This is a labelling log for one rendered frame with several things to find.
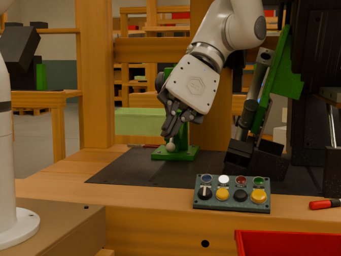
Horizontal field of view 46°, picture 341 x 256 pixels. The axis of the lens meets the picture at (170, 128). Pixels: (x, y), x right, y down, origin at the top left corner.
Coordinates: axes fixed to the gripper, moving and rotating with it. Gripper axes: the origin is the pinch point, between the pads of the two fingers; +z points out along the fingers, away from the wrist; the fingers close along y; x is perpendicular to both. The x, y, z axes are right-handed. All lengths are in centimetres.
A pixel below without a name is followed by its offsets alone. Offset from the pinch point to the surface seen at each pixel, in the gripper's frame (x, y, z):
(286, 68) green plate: 0.1, 18.9, -28.4
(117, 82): 928, 79, -404
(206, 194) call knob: -0.8, 12.4, 8.2
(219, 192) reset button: -2.0, 14.3, 6.7
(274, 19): 480, 223, -483
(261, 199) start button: -6.8, 20.5, 5.1
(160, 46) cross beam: 55, -1, -46
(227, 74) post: 37, 20, -42
